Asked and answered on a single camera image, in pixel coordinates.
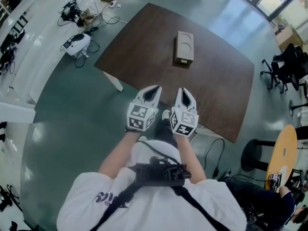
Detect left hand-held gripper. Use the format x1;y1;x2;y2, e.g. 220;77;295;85
126;85;163;132

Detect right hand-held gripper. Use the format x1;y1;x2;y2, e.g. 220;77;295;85
169;87;200;139

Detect person's right forearm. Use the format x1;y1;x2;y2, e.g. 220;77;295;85
172;135;207;185

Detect person's left forearm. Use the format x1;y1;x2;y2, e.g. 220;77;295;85
98;130;142;179

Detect person's black trousers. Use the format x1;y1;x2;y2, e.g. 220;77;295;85
153;109;179;147

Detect white table leg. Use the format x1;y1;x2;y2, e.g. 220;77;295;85
103;70;124;92

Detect black chest-mounted device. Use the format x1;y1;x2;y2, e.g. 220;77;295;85
133;155;193;188

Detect black round stool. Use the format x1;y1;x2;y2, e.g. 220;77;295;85
240;138;277;173

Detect white rounded robot device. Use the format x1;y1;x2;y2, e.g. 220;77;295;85
60;32;92;58

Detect black office chair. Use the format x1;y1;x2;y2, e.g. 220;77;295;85
260;43;304;94

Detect round wooden table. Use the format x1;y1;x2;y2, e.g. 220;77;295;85
266;125;299;193

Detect white t-shirt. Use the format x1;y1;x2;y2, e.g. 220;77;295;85
56;140;248;231

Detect black equipment tangle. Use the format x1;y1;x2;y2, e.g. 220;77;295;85
57;0;85;28

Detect small printed tag block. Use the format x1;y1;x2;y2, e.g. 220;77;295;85
269;173;282;185

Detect wooden cabinet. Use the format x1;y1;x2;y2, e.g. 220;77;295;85
275;24;304;52

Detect long white workbench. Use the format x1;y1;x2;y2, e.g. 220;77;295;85
0;0;97;105

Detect black chest cable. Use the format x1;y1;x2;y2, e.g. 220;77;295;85
136;140;183;165

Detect black floor cable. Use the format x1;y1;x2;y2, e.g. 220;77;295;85
204;138;226;178

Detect black harness straps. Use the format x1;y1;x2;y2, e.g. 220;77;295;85
95;185;233;231

